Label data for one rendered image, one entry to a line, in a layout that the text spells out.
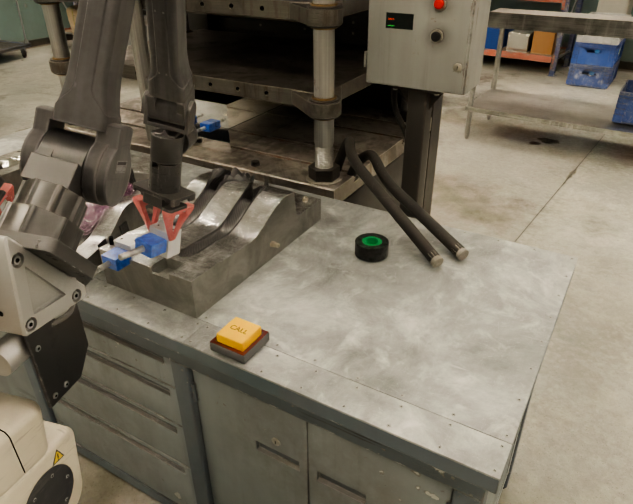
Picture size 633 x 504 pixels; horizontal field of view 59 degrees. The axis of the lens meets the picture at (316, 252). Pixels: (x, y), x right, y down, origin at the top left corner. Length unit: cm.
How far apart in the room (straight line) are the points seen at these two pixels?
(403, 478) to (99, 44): 84
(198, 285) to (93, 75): 54
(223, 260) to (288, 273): 17
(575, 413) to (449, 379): 124
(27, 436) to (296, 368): 43
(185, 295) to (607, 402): 164
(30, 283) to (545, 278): 104
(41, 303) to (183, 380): 65
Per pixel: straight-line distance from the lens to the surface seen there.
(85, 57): 70
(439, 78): 164
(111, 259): 120
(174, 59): 94
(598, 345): 255
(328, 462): 117
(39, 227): 64
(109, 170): 68
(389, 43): 167
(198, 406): 133
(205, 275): 113
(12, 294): 64
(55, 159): 69
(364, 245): 130
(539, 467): 201
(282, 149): 202
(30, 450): 94
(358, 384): 99
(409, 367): 103
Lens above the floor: 149
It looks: 31 degrees down
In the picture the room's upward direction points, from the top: 1 degrees counter-clockwise
